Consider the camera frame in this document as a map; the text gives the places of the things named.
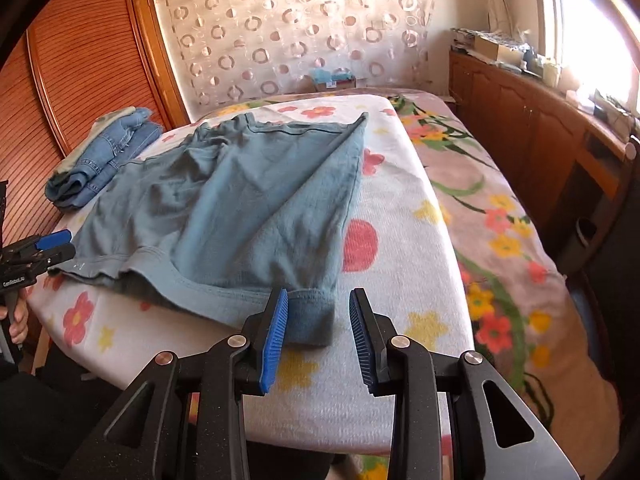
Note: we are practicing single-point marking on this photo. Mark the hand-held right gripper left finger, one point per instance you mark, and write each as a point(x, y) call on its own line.
point(275, 341)

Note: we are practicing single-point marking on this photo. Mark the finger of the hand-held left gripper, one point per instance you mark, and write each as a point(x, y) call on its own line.
point(55, 239)
point(60, 254)

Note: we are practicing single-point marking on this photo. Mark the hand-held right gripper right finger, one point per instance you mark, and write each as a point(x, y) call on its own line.
point(360, 341)

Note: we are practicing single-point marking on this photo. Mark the teal pants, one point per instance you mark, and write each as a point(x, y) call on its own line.
point(225, 210)

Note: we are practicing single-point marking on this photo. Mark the person's left hand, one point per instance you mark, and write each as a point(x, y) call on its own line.
point(21, 320)

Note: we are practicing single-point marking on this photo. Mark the white floral blanket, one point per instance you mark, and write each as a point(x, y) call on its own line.
point(400, 285)

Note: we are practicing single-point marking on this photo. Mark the folded blue jeans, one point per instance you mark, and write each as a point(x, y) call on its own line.
point(100, 160)

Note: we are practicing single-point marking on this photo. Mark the wooden louvered wardrobe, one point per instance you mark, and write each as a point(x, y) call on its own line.
point(90, 60)

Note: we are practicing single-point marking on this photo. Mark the floral bedsheet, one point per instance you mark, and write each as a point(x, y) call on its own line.
point(500, 185)

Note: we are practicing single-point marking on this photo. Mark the small cardboard box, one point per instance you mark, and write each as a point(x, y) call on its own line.
point(347, 83)

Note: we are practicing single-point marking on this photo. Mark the blue item in box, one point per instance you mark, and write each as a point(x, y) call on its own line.
point(327, 76)

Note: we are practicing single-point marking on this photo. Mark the wooden cabinet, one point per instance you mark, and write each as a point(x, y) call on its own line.
point(525, 120)

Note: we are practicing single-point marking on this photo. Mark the circle-patterned sheer curtain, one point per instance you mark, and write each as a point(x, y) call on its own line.
point(300, 35)

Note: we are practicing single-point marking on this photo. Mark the stack of books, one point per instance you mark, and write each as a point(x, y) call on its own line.
point(462, 39)

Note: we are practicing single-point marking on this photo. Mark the open cardboard box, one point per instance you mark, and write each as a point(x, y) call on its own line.
point(495, 47)

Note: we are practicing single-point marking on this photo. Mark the white pot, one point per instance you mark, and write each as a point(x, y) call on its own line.
point(551, 74)

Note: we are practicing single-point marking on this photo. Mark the window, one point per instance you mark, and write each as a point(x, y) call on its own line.
point(590, 35)

